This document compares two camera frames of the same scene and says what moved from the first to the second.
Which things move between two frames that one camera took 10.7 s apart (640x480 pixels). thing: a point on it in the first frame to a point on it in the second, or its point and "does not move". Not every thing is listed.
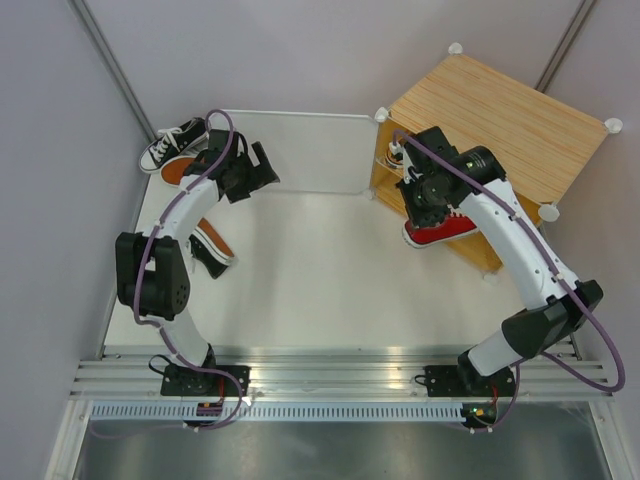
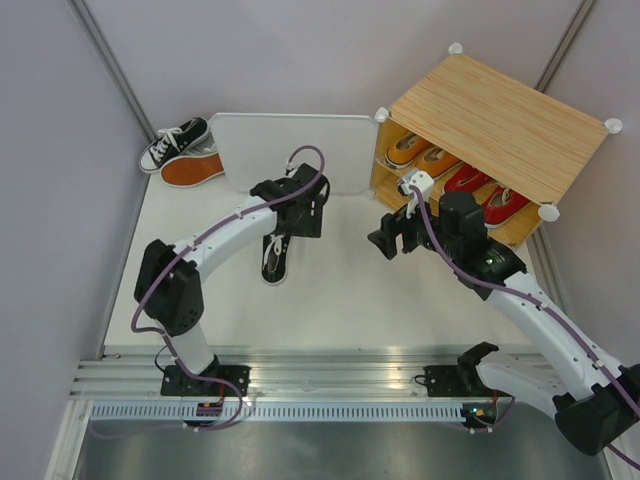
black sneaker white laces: [167, 143] does not move
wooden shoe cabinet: [541, 141] does not move
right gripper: [419, 218] to [391, 226]
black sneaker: [205, 245] to [274, 258]
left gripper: [260, 176] to [312, 224]
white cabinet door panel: [313, 152] does not move
